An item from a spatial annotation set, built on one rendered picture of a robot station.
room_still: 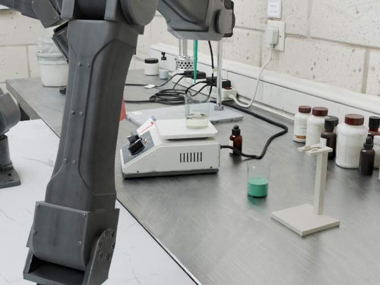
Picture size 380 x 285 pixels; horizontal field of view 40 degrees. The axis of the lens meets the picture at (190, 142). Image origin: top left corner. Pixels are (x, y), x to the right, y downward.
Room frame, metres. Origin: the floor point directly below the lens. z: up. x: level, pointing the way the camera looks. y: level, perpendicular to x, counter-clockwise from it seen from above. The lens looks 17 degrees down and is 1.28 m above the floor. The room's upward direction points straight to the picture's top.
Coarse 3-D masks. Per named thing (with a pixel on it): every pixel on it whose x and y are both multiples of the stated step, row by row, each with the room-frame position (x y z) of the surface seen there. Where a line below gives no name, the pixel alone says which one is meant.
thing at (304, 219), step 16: (320, 144) 0.82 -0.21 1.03; (320, 160) 0.80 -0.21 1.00; (320, 176) 0.80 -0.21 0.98; (320, 192) 0.80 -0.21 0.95; (288, 208) 0.82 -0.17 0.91; (304, 208) 0.82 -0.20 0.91; (320, 208) 0.80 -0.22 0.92; (288, 224) 0.77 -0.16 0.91; (304, 224) 0.76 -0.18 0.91; (320, 224) 0.76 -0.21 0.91; (336, 224) 0.77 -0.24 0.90
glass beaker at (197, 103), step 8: (184, 96) 1.04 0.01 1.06; (192, 96) 1.07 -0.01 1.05; (200, 96) 1.07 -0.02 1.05; (208, 96) 1.06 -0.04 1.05; (192, 104) 1.03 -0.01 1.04; (200, 104) 1.03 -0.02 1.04; (208, 104) 1.04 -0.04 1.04; (192, 112) 1.03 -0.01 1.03; (200, 112) 1.03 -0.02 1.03; (208, 112) 1.04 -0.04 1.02; (192, 120) 1.03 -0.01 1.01; (200, 120) 1.03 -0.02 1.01; (208, 120) 1.04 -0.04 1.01; (192, 128) 1.03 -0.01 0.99; (200, 128) 1.03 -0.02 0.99
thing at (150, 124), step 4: (148, 120) 1.32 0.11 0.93; (152, 120) 1.30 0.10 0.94; (144, 124) 1.32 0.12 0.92; (148, 124) 1.30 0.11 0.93; (152, 124) 1.28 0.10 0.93; (140, 128) 1.31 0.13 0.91; (144, 128) 1.29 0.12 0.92; (148, 128) 1.28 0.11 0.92; (152, 128) 1.26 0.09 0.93; (144, 132) 1.27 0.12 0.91
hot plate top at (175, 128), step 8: (160, 120) 1.11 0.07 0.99; (168, 120) 1.11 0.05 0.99; (176, 120) 1.11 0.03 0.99; (184, 120) 1.11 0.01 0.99; (160, 128) 1.04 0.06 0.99; (168, 128) 1.04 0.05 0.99; (176, 128) 1.04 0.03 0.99; (184, 128) 1.04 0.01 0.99; (208, 128) 1.04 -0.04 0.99; (160, 136) 1.00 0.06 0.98; (168, 136) 1.00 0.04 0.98; (176, 136) 1.00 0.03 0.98; (184, 136) 1.00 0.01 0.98; (192, 136) 1.01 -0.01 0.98; (200, 136) 1.01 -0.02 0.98; (208, 136) 1.01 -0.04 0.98
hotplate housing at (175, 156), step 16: (160, 144) 1.00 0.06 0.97; (176, 144) 1.00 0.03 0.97; (192, 144) 1.01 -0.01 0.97; (208, 144) 1.01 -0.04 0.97; (144, 160) 0.98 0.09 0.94; (160, 160) 0.99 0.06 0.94; (176, 160) 1.00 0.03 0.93; (192, 160) 1.00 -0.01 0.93; (208, 160) 1.01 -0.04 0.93; (128, 176) 0.98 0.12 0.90
